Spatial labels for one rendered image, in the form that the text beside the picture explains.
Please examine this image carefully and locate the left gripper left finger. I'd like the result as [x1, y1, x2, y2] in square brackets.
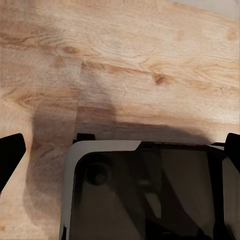
[0, 133, 26, 193]

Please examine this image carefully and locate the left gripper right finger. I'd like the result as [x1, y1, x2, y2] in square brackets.
[224, 133, 240, 173]

